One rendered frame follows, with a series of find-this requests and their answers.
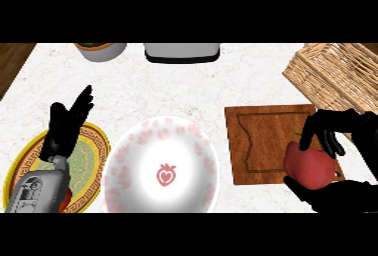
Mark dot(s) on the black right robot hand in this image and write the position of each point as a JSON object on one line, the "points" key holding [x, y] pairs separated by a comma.
{"points": [[344, 196]]}

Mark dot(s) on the wicker basket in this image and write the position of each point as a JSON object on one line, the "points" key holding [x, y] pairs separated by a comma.
{"points": [[334, 75]]}

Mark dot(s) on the red object on plate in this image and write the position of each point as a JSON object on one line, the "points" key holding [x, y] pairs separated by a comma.
{"points": [[65, 201]]}

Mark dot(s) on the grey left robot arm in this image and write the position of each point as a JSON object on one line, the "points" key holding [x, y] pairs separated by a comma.
{"points": [[37, 191]]}

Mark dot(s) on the white bowl with pink print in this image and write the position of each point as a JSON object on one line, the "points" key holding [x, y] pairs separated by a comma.
{"points": [[161, 166]]}

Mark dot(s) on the yellow patterned plate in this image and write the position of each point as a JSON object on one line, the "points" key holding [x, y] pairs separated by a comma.
{"points": [[86, 163]]}

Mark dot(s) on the brown wooden cutting board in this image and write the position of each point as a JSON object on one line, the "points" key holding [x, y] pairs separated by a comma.
{"points": [[260, 143]]}

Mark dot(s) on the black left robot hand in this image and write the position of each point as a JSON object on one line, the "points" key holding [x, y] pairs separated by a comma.
{"points": [[63, 130]]}

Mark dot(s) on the grey and black appliance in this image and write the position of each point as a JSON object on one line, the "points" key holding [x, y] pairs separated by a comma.
{"points": [[182, 52]]}

